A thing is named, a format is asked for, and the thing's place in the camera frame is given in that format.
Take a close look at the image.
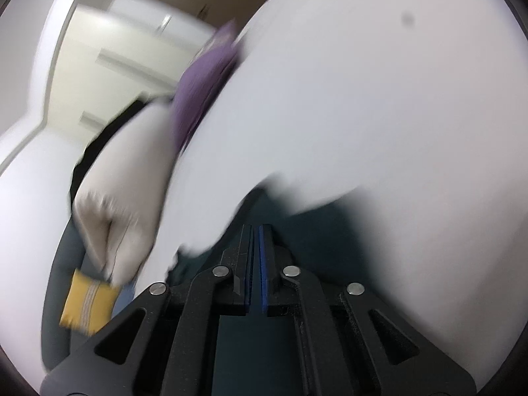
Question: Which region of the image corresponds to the cream wardrobe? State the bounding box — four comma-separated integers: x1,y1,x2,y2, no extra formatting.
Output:
45,0,219,133

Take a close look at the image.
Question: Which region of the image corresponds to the purple cushion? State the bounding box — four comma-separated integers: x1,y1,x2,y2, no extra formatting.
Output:
171,20,244,157

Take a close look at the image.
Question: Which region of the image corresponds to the folded beige duvet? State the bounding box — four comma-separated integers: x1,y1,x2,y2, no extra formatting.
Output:
72,101,176,285

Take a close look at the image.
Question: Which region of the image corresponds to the blue pillow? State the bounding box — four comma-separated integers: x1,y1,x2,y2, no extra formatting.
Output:
111,277,142,315

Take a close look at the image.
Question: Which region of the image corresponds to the yellow patterned pillow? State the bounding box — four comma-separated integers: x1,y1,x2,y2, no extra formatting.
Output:
59,269,120,336

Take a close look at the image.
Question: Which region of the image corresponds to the dark green sweater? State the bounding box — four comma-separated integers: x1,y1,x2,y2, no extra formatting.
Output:
167,185,355,396

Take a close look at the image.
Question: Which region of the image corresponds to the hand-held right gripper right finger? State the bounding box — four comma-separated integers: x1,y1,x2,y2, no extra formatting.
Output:
259,223,477,396

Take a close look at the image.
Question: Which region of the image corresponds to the black cloth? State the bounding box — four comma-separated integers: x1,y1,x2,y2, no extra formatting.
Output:
70,98,149,199

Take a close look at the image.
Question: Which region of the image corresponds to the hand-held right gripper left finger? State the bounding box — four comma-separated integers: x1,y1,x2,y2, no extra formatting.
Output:
39,223,253,396

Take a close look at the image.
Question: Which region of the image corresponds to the grey headboard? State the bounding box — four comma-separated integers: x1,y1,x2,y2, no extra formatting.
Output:
41,218,109,374

